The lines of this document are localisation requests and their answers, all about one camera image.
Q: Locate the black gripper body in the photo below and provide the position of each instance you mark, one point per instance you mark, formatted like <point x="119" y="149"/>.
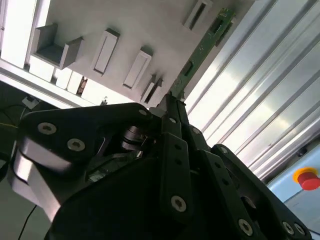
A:
<point x="112" y="200"/>

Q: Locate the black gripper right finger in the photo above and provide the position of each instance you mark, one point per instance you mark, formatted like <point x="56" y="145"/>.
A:
<point x="225" y="170"/>

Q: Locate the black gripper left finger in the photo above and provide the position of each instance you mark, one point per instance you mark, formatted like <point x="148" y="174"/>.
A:
<point x="75" y="125"/>

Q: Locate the green RAM stick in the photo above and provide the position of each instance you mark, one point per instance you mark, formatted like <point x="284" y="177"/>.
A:
<point x="207" y="45"/>

